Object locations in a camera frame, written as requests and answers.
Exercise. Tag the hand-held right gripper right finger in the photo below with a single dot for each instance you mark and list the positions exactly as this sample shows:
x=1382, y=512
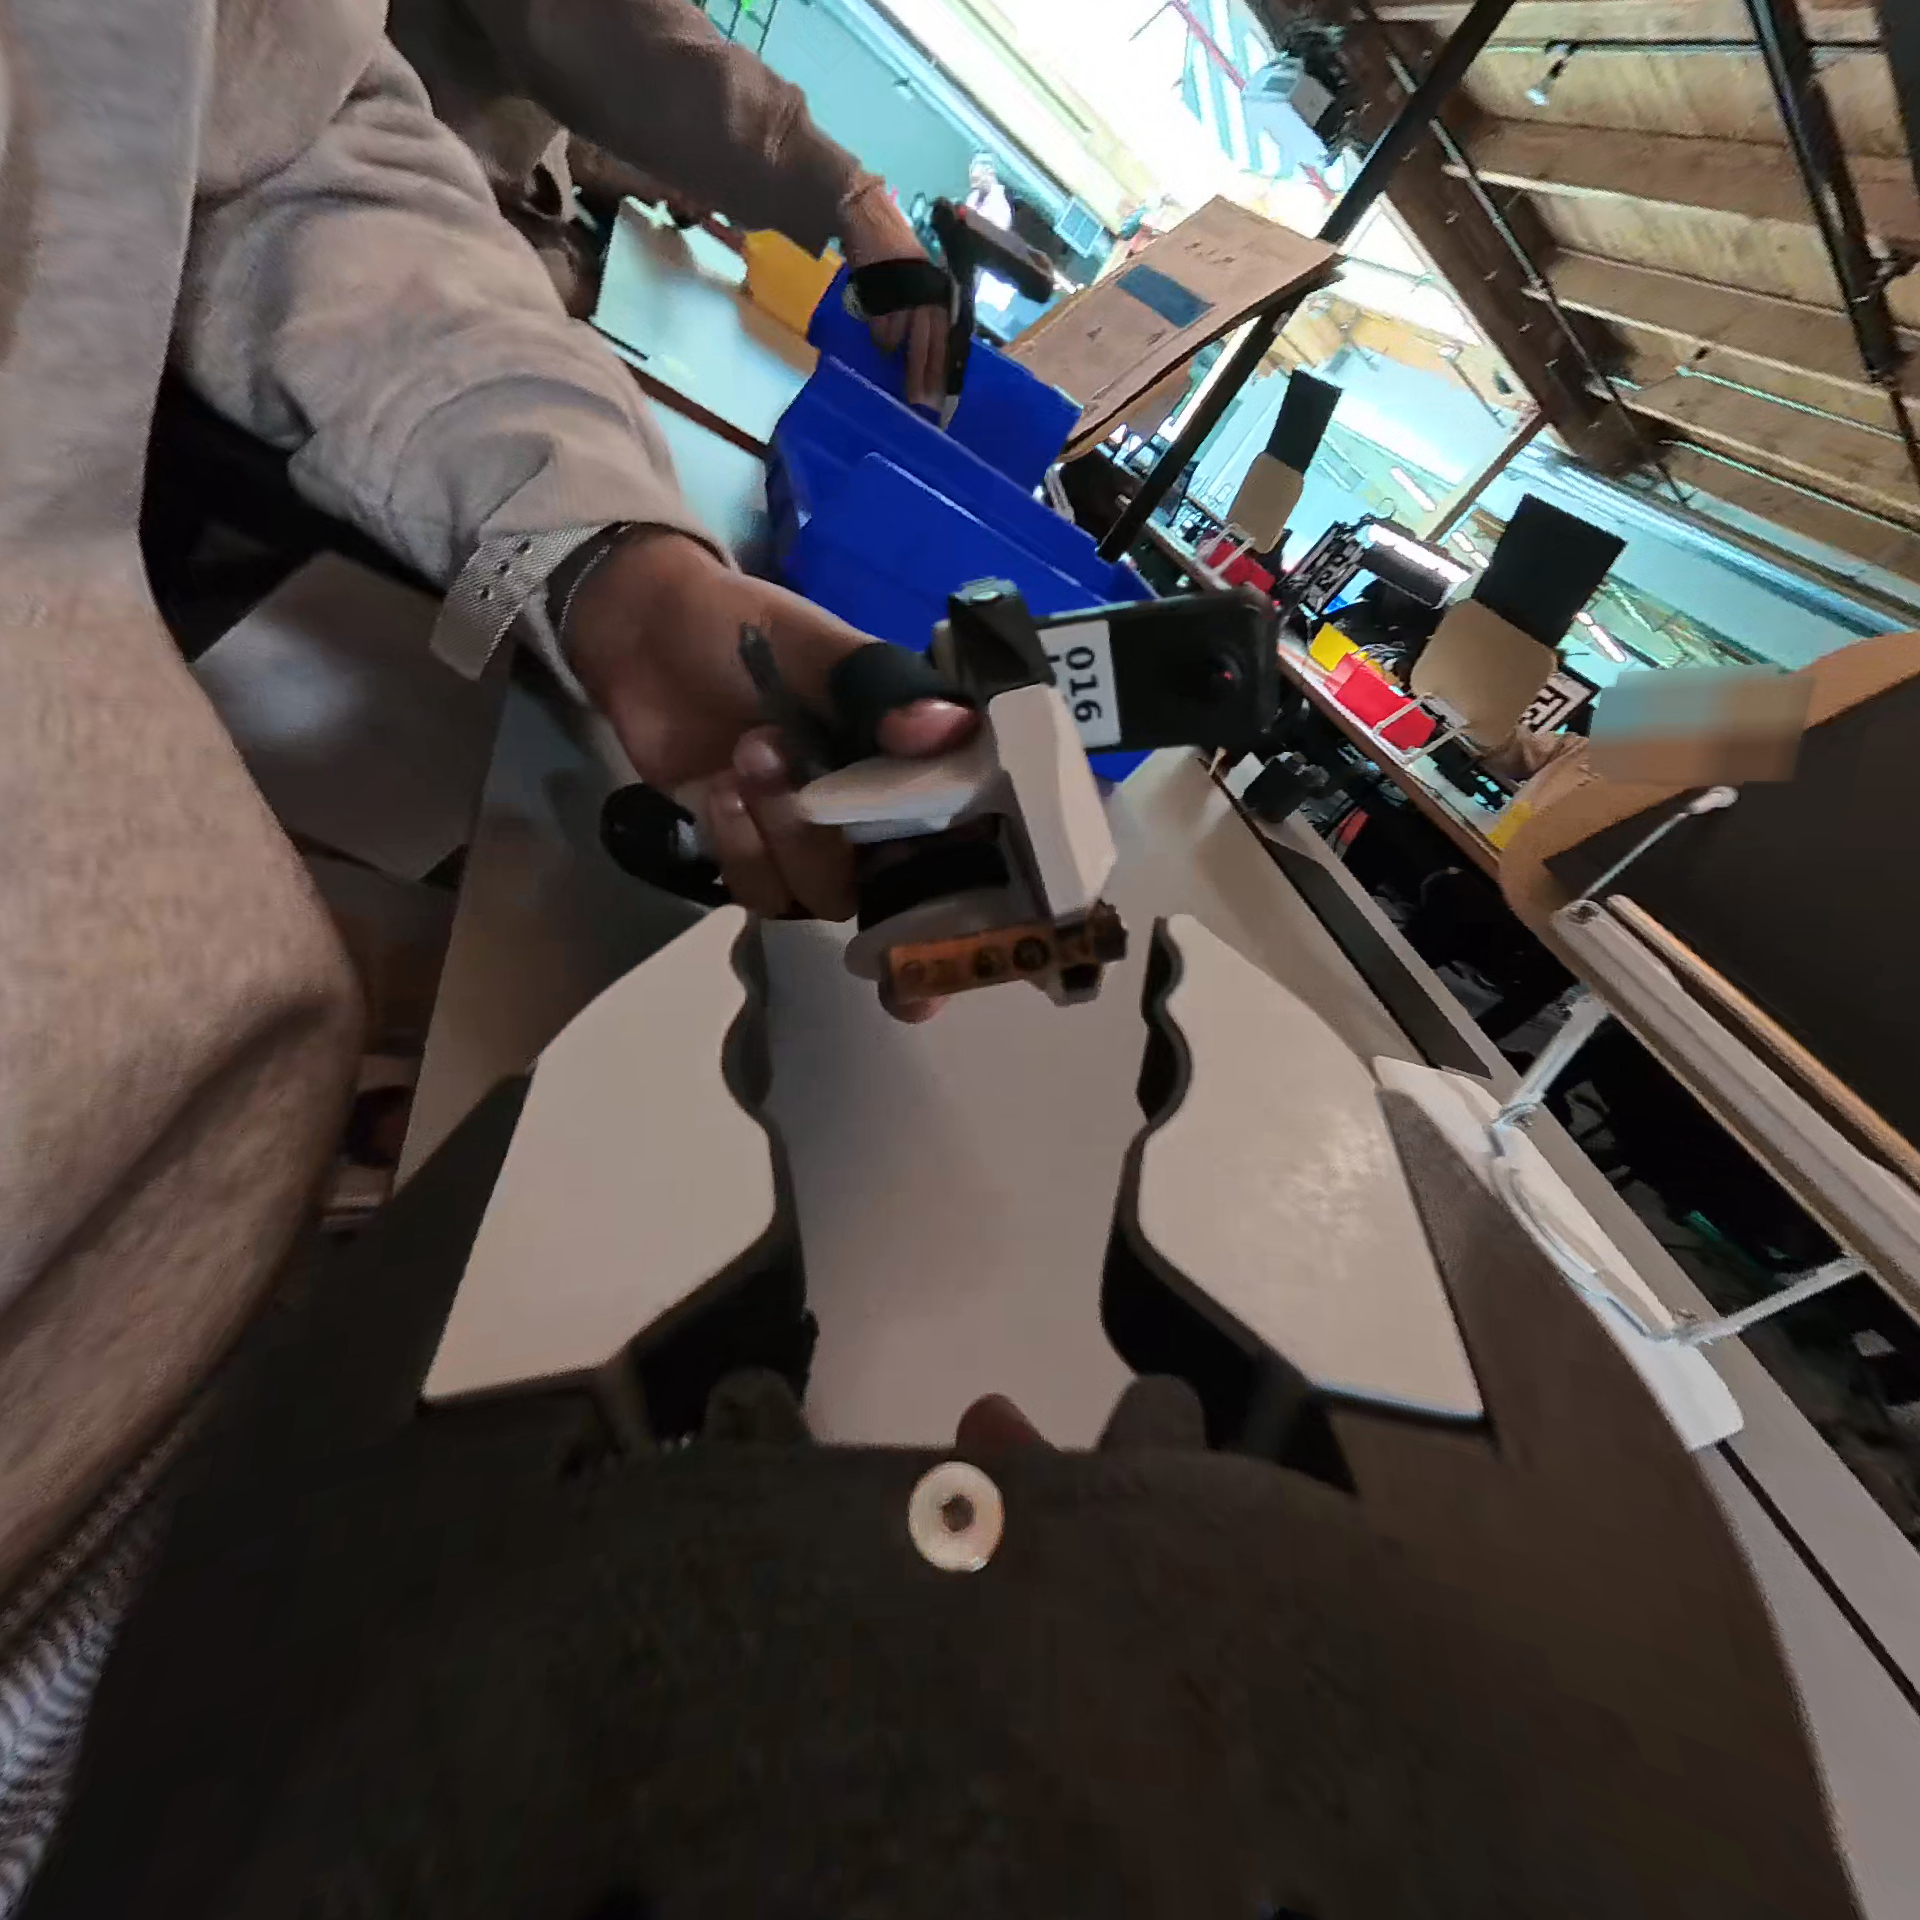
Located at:
x=1290, y=1200

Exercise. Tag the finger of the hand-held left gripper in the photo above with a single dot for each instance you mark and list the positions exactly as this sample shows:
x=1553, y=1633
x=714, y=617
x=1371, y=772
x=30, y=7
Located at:
x=1058, y=809
x=1080, y=988

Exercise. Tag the small yellow tray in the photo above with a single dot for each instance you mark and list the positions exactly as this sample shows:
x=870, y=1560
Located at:
x=1332, y=645

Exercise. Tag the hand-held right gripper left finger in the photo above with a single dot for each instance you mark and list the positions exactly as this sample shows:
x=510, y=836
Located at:
x=599, y=1200

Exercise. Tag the brown cardboard sheet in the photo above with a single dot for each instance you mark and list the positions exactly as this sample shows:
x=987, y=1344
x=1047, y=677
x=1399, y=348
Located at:
x=1185, y=300

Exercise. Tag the cardboard black panel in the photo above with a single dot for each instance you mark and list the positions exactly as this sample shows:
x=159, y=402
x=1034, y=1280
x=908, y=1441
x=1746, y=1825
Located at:
x=1560, y=562
x=1800, y=902
x=1302, y=422

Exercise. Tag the person's left hand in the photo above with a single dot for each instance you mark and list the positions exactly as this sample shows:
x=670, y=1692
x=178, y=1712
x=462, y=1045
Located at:
x=675, y=674

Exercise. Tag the person's left forearm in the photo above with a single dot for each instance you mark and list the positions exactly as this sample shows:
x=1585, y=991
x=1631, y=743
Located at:
x=420, y=375

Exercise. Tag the black metal post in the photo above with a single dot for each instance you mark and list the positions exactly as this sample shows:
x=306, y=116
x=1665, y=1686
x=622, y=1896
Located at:
x=1284, y=300

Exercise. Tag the gold black battery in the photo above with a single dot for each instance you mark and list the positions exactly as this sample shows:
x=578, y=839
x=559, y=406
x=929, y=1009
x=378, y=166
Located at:
x=961, y=960

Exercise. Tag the red plastic bin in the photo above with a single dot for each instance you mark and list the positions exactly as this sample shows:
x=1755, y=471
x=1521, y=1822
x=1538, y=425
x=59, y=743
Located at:
x=1382, y=704

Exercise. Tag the blue plastic bin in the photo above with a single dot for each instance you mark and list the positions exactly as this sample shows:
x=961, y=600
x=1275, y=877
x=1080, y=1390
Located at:
x=902, y=511

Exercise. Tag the long yellow plastic bin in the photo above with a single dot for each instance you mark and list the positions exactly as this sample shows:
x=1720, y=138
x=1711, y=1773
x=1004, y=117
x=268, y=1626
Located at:
x=782, y=284

